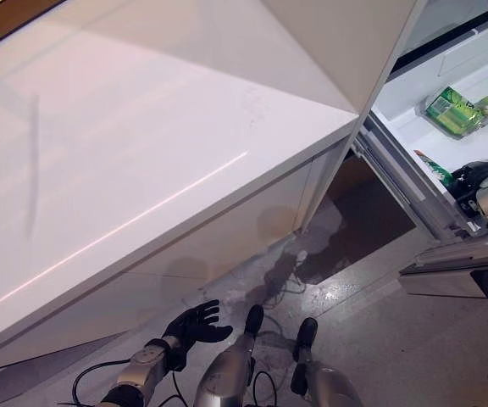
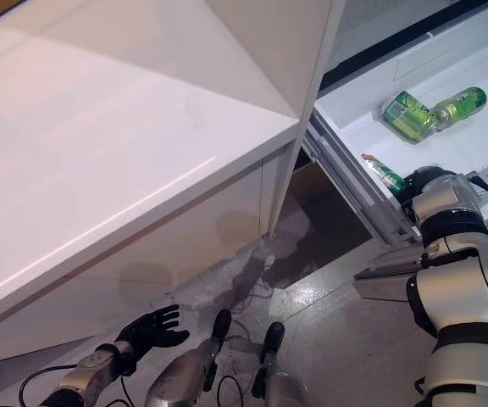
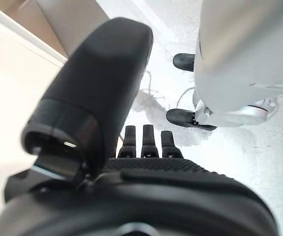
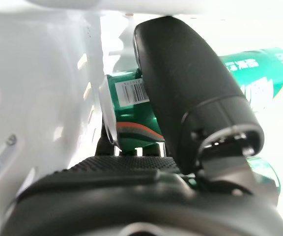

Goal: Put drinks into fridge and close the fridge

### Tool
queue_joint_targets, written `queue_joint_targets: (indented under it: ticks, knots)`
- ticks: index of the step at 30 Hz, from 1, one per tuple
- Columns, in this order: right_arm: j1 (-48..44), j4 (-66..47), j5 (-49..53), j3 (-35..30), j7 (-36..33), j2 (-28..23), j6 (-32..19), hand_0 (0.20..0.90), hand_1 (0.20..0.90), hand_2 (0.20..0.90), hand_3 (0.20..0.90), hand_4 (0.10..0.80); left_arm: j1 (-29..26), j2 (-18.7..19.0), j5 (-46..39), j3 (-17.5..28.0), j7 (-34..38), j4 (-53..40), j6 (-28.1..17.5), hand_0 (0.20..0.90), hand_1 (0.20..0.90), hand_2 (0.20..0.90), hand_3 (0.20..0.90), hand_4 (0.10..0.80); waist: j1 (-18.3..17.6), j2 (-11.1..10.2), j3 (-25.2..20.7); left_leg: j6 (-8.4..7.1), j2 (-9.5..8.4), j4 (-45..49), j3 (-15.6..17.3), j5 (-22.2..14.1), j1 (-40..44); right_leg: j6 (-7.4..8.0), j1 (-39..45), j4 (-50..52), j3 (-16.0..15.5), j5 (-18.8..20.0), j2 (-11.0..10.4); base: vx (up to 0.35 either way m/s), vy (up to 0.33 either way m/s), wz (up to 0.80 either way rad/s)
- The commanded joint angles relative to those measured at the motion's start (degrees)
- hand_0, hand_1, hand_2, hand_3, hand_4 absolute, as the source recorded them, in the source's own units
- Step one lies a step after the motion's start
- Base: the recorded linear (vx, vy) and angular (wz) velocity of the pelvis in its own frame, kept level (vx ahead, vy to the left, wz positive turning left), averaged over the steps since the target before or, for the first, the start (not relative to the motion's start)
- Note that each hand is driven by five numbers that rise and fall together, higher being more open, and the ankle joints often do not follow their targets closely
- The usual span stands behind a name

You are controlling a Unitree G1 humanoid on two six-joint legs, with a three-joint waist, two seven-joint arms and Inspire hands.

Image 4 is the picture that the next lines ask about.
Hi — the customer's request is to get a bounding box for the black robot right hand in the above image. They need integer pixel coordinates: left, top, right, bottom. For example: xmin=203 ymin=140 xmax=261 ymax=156
xmin=0 ymin=16 xmax=282 ymax=236

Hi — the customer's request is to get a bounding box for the tall green drink can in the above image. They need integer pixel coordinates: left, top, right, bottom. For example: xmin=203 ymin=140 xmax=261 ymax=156
xmin=99 ymin=47 xmax=283 ymax=153

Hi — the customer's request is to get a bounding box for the white fridge drawer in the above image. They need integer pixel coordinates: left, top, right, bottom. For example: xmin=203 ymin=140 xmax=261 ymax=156
xmin=0 ymin=0 xmax=283 ymax=205

